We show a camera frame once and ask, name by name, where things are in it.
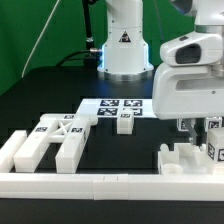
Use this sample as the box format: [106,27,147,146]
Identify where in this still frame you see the black camera pole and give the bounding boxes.
[82,0,94,49]

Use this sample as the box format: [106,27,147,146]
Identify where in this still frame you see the white left fence bar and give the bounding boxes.
[0,130,27,173]

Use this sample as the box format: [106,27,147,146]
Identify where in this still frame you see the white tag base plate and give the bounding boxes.
[77,98,155,118]

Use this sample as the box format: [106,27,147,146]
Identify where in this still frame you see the white chair back frame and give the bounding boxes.
[14,114,98,174]

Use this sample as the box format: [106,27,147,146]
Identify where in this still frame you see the white cable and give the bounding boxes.
[21,0,62,79]

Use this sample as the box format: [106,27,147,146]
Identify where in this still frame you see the black cable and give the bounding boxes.
[54,48,103,68]

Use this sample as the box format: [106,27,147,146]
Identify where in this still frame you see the white chair nut cube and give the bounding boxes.
[204,117,222,131]
[177,119,187,132]

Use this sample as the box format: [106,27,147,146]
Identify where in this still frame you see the white chair seat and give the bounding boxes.
[157,143,224,175]

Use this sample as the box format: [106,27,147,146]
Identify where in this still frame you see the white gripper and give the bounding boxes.
[152,32,224,144]

